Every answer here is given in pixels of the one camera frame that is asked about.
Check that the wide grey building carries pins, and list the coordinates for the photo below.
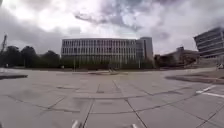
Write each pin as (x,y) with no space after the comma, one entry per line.
(106,50)

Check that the grey paved plaza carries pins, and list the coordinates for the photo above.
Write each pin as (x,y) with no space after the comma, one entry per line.
(110,96)

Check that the robot's own part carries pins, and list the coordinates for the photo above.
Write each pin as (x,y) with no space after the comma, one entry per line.
(75,124)
(134,126)

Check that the low brown building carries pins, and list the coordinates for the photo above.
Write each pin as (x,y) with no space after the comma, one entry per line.
(178,56)

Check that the grass strip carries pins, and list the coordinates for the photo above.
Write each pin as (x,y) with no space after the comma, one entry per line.
(11,76)
(200,77)

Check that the grey building with window rows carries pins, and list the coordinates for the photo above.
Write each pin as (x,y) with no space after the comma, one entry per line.
(210,42)

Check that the crane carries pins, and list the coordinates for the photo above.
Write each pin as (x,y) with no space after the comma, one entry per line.
(3,43)

